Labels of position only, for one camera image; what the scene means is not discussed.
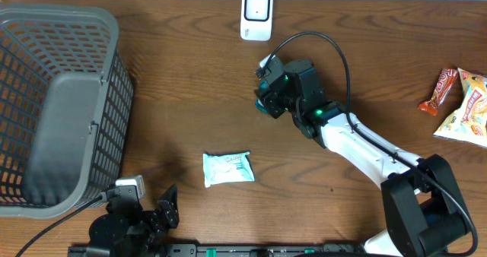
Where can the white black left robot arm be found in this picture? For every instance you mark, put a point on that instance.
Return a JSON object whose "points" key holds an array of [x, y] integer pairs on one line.
{"points": [[129, 230]]}

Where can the yellow snack bag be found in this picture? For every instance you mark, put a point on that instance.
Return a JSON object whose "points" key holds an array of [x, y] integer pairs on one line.
{"points": [[468, 122]]}

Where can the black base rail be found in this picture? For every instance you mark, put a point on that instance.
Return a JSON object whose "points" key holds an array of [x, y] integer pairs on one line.
{"points": [[192, 250]]}

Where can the grey plastic basket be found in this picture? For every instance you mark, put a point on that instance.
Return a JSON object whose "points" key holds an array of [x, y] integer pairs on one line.
{"points": [[66, 100]]}

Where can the white barcode scanner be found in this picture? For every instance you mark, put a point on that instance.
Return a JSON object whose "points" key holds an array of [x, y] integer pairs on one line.
{"points": [[256, 20]]}

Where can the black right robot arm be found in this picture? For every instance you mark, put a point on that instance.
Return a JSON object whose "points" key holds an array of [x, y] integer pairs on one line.
{"points": [[424, 209]]}

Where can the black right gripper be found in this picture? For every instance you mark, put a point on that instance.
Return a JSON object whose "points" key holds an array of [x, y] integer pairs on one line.
{"points": [[273, 110]]}

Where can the white tissue pack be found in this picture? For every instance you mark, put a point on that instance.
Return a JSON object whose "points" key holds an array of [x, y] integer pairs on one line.
{"points": [[227, 168]]}

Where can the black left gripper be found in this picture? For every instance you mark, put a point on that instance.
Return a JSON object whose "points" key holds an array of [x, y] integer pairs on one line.
{"points": [[170, 211]]}

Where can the red chocolate bar wrapper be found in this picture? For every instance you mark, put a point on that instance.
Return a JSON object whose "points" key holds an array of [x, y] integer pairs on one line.
{"points": [[445, 81]]}

